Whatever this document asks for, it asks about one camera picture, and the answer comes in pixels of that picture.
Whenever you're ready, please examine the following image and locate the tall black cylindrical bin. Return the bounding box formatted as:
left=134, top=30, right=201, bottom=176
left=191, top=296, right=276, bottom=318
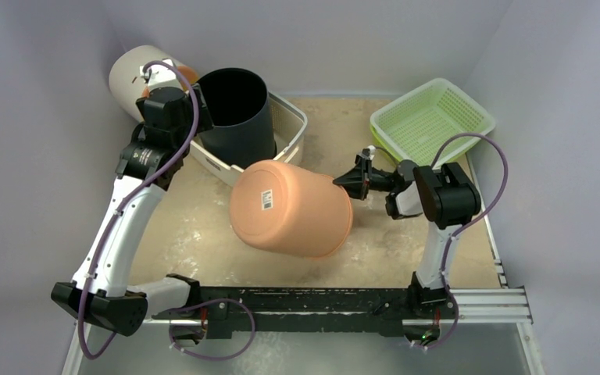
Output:
left=198, top=67, right=277, bottom=169

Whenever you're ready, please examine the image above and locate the large orange plastic bucket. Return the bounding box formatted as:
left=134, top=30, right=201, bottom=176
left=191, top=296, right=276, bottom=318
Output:
left=229, top=160, right=353, bottom=258

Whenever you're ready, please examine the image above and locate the green white perforated basket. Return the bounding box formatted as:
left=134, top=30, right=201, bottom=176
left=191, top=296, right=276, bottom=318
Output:
left=370, top=78, right=496, bottom=166

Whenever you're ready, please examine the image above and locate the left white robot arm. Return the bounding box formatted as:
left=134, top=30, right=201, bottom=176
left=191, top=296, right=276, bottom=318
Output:
left=51, top=84, right=213, bottom=337

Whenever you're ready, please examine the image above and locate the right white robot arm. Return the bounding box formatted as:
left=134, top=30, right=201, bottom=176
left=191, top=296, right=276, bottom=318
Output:
left=333, top=154, right=481, bottom=318

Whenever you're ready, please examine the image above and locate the white orange cylindrical container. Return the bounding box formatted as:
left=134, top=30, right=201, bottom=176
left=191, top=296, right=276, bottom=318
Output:
left=109, top=45, right=199, bottom=122

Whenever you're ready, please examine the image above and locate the cream plastic storage basket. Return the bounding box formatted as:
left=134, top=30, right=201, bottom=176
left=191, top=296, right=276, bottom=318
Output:
left=190, top=91, right=308, bottom=186

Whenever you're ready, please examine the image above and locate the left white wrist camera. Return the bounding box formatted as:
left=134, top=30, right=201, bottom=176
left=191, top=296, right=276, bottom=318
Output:
left=140, top=64, right=184, bottom=93

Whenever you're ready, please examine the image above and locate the aluminium table frame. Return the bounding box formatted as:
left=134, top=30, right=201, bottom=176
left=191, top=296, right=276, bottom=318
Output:
left=62, top=155, right=547, bottom=375

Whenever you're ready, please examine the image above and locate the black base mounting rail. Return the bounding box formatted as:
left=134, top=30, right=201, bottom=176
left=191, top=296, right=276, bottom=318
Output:
left=151, top=286, right=459, bottom=341

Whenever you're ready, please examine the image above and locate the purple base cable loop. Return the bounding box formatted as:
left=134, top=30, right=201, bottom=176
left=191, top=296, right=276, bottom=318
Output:
left=167, top=298, right=256, bottom=363

